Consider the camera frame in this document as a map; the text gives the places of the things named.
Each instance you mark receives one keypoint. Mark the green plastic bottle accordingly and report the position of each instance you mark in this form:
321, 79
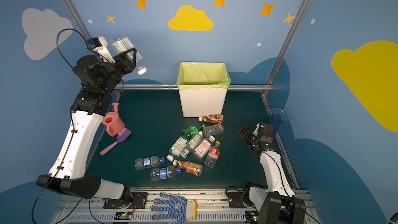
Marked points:
192, 131

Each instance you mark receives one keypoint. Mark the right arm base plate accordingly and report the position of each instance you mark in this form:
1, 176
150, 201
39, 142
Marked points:
236, 200

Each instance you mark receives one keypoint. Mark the brown coffee bottle front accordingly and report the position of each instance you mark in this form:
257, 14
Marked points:
189, 167

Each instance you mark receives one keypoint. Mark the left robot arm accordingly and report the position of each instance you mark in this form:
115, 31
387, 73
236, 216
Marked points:
98, 80

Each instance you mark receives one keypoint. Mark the green bin liner bag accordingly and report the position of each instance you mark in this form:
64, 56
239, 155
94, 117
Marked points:
203, 75

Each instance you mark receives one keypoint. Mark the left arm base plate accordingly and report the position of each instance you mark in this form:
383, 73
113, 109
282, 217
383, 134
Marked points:
133, 200

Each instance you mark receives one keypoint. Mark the pink label bottle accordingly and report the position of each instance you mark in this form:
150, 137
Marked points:
203, 148

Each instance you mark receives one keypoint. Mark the aluminium frame rail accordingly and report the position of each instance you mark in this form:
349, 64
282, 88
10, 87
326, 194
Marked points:
268, 86

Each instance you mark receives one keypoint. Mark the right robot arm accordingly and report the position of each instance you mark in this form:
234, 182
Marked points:
278, 203

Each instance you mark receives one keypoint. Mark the blue glass vase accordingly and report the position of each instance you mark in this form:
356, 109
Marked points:
277, 117

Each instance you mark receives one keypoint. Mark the brown Nescafe bottle near bin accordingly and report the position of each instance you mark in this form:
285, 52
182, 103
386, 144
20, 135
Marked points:
214, 119

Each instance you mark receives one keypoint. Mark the clear ribbed plastic bottle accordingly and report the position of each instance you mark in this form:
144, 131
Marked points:
212, 130

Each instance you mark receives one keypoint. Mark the green label bottle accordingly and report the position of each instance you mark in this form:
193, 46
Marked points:
177, 148
192, 144
122, 45

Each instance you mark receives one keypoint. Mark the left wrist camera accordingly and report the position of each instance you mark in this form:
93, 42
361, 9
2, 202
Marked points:
98, 45

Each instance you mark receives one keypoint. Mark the pink watering can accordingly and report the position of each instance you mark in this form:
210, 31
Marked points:
112, 121

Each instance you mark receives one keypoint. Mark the blue label bottle front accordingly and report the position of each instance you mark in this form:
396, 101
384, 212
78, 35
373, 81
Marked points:
164, 173

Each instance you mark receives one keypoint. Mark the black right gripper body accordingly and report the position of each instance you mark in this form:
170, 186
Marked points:
246, 134

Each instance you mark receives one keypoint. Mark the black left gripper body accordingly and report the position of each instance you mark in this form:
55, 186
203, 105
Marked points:
125, 64

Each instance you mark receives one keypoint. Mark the white waste bin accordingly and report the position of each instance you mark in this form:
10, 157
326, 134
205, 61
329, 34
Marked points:
199, 102

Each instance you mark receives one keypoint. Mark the red label yellow cap bottle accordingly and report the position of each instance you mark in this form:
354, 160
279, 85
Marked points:
213, 155

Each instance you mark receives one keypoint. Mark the blue label bottle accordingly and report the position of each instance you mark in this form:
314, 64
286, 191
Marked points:
148, 162
164, 173

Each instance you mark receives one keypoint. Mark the blue dotted work glove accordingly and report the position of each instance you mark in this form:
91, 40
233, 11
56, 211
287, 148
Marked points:
175, 208

